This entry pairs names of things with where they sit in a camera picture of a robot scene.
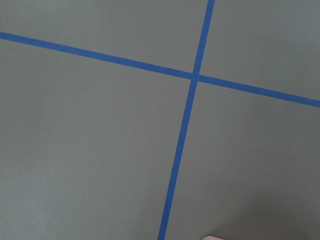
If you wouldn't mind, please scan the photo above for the pink plastic bin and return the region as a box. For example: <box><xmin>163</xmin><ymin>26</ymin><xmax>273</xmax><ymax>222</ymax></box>
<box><xmin>202</xmin><ymin>235</ymin><xmax>223</xmax><ymax>240</ymax></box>

